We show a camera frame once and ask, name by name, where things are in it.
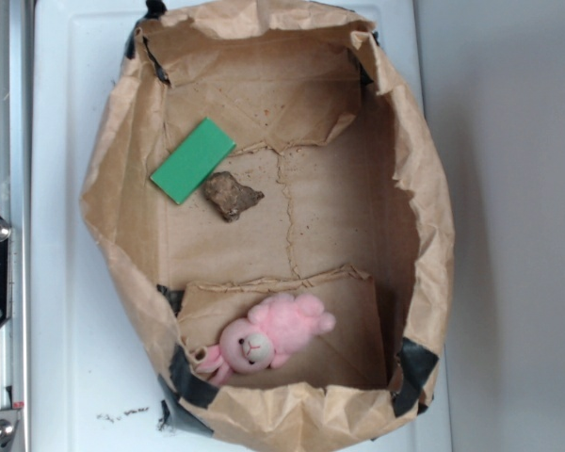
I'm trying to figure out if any aluminium frame rail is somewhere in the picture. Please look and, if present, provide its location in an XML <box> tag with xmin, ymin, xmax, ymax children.
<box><xmin>0</xmin><ymin>1</ymin><xmax>33</xmax><ymax>451</ymax></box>

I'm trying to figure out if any brown paper lined box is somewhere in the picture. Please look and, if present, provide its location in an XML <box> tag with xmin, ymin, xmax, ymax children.
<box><xmin>80</xmin><ymin>1</ymin><xmax>455</xmax><ymax>451</ymax></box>

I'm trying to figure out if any brown rough rock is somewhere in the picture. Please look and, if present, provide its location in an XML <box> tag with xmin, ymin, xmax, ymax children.
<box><xmin>203</xmin><ymin>171</ymin><xmax>265</xmax><ymax>222</ymax></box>

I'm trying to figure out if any white tray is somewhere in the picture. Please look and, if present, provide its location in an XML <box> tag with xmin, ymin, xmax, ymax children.
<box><xmin>29</xmin><ymin>1</ymin><xmax>452</xmax><ymax>451</ymax></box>

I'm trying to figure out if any green rectangular block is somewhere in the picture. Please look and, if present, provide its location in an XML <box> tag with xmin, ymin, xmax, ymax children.
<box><xmin>150</xmin><ymin>118</ymin><xmax>236</xmax><ymax>204</ymax></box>

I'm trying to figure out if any pink plush bunny toy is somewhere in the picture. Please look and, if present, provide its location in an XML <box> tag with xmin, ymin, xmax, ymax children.
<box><xmin>195</xmin><ymin>293</ymin><xmax>336</xmax><ymax>386</ymax></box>

